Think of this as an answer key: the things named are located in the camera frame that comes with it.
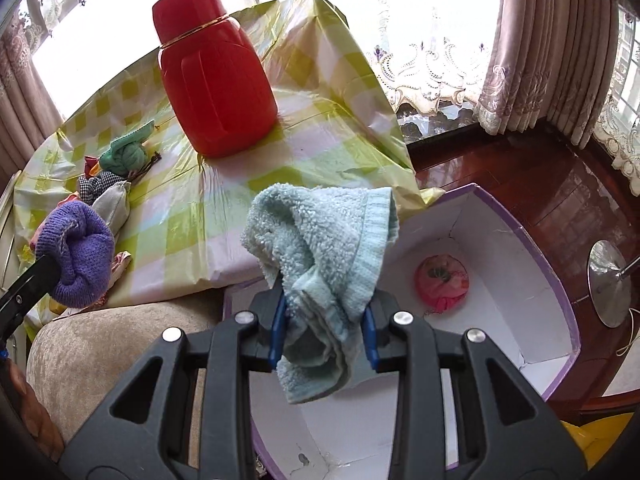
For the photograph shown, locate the beige fabric sachet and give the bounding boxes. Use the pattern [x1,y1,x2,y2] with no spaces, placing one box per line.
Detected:
[92,180,133,241]

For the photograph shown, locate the fruit print fabric sachet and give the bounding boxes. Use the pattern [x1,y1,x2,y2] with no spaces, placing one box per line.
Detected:
[107,251,133,291]

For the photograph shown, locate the round metal stand base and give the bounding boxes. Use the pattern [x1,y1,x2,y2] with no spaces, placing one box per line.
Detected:
[587,240,640,331]

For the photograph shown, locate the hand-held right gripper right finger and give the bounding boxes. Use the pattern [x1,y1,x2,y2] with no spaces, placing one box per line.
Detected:
[360,291,591,480]

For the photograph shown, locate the pink pleated drape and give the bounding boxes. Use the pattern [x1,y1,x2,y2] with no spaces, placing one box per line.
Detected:
[472,0,621,136]

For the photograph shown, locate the pink patterned drape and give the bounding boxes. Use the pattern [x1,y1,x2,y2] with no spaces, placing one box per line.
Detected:
[0,25,63,181]

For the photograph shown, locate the black white checked cloth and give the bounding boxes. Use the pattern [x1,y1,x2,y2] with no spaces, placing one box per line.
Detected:
[77,170,118,206]

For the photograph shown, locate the white embroidered lace curtain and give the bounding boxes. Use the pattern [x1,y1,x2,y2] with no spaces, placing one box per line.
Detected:
[365,0,501,116]

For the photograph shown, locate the white scalloped lace curtain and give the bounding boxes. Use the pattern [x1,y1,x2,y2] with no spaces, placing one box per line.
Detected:
[595,5,640,181]

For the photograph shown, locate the white cable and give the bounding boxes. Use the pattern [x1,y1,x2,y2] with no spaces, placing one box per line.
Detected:
[615,310,640,356]

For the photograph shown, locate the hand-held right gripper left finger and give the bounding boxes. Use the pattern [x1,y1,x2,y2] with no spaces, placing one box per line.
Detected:
[60,290,291,480]

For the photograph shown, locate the person's left hand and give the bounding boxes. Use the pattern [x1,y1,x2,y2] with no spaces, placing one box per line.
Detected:
[7,362,66,461]

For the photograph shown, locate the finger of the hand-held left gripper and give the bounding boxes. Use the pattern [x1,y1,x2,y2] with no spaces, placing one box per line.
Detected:
[0,254,62,343]

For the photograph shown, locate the purple knitted sock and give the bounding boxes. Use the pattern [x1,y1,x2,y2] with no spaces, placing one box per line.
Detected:
[36,201,117,308]

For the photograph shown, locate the red thermos bottle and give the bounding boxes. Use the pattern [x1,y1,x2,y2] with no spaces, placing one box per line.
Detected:
[151,0,279,158]

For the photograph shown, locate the thin dried stem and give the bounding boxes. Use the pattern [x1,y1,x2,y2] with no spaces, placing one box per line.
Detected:
[127,152,163,181]

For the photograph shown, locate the white box with purple rim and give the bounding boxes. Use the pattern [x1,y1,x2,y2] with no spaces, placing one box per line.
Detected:
[222,183,583,480]

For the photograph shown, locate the yellow checked plastic tablecloth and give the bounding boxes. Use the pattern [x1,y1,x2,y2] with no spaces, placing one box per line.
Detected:
[12,0,446,321]

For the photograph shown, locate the light blue terry towel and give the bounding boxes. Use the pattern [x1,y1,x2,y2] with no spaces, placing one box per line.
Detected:
[241,183,401,405]

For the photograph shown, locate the beige sofa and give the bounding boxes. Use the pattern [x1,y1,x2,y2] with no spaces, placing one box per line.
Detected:
[25,287,236,461]

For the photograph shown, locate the green knotted cloth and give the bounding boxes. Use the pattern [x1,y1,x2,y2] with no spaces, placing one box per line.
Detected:
[99,120,156,177]

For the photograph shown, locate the yellow plastic bag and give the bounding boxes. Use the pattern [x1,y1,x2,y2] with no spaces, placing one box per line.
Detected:
[560,412,636,471]

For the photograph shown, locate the pink fabric ball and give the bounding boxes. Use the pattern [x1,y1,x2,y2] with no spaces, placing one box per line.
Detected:
[414,255,471,313]

